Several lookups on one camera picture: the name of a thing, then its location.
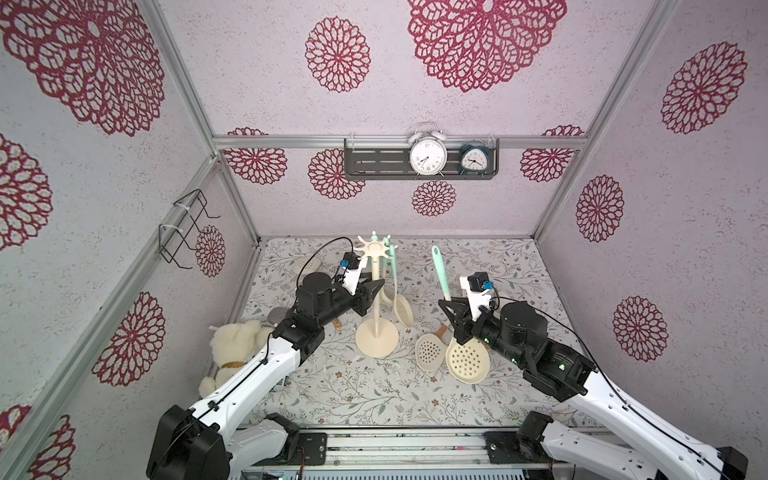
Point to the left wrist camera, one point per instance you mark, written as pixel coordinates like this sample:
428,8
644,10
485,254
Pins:
352,268

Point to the cream skimmer round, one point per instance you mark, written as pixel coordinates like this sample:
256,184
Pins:
391,300

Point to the grey wall shelf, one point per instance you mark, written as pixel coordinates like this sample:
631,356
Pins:
393,163

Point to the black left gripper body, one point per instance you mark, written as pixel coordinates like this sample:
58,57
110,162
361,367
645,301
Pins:
359,301

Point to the black wire wall rack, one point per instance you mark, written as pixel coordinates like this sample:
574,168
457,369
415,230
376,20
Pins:
173,237

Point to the grey oblong case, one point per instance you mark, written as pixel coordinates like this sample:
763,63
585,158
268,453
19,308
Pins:
277,315

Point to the dark green alarm clock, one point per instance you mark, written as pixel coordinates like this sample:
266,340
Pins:
474,159

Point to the metal base rail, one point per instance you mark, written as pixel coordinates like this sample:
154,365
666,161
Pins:
412,453

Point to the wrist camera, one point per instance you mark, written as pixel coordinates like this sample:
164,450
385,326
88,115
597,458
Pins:
352,268
478,288

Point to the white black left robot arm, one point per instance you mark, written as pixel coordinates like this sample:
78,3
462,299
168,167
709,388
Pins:
207,440

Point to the white teddy bear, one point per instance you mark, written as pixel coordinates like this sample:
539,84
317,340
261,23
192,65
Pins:
233,346

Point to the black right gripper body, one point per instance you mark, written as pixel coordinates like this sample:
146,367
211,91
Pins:
465,319

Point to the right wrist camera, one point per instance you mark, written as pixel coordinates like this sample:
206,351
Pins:
478,288

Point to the cream utensil rack stand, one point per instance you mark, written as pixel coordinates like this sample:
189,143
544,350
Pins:
376,337

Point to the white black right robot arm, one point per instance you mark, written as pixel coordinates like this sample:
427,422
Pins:
651,447

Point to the lone skimmer orange handle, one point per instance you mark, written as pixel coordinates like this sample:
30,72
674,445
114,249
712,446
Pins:
307,264

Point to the white alarm clock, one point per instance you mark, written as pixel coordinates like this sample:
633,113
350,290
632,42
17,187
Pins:
428,153

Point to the cream skimmer edge-on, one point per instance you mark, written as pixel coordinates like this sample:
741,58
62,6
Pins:
430,350

